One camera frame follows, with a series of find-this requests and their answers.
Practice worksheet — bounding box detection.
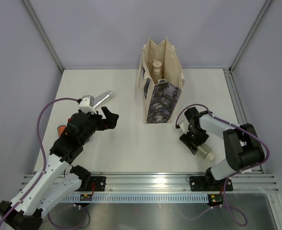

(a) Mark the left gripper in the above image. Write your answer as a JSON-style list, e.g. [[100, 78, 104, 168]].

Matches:
[[80, 107, 118, 145]]

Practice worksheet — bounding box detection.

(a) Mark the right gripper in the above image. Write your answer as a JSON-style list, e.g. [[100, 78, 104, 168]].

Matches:
[[180, 126, 209, 154]]

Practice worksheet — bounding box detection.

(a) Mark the olive green clear bottle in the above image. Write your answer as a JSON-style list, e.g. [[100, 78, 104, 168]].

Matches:
[[195, 143, 215, 161]]

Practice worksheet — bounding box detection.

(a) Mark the cream canvas tote bag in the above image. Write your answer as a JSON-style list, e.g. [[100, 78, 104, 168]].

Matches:
[[137, 38, 185, 124]]

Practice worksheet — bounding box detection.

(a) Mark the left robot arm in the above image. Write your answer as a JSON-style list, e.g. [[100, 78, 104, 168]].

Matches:
[[0, 106, 119, 230]]

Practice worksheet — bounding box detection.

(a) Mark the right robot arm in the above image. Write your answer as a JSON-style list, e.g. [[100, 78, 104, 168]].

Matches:
[[175, 104, 269, 192]]

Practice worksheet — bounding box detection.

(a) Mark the beige pump bottle in bag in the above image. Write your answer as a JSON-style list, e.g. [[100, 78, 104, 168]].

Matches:
[[151, 59, 162, 84]]

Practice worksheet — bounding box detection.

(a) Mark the silver squeeze tube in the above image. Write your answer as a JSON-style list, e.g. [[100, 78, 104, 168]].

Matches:
[[93, 90, 115, 109]]

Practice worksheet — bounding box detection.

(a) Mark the small orange bottle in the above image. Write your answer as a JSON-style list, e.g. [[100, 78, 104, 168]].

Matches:
[[57, 125, 67, 137]]

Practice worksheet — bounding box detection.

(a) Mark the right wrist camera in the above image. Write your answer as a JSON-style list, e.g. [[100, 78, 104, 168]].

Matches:
[[176, 120, 189, 134]]

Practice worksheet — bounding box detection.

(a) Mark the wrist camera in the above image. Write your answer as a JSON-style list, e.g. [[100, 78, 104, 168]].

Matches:
[[78, 95, 98, 114], [176, 120, 189, 134]]

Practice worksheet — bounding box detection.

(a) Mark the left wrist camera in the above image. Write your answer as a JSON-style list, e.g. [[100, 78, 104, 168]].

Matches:
[[78, 95, 98, 114]]

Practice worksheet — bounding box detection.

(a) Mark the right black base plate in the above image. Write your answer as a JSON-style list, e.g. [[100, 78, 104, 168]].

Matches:
[[187, 175, 233, 192]]

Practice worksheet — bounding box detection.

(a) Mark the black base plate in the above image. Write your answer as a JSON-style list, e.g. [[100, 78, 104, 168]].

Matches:
[[82, 176, 106, 192], [187, 175, 233, 192]]

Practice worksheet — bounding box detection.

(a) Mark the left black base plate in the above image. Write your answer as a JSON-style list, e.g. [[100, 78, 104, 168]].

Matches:
[[82, 176, 106, 192]]

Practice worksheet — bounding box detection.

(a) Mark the aluminium mounting rail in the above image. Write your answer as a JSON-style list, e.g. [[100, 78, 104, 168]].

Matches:
[[18, 173, 280, 194]]

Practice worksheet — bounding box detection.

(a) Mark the white slotted cable duct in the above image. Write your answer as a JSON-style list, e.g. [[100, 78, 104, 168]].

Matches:
[[60, 194, 209, 204]]

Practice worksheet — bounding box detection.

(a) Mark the aluminium frame post left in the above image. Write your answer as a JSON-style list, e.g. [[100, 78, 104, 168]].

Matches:
[[20, 0, 64, 73]]

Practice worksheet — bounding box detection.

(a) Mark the aluminium frame post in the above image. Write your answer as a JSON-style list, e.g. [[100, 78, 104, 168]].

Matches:
[[20, 0, 64, 73], [229, 0, 274, 74]]

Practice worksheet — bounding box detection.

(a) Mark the aluminium frame post right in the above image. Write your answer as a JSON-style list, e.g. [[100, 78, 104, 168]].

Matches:
[[229, 0, 274, 74]]

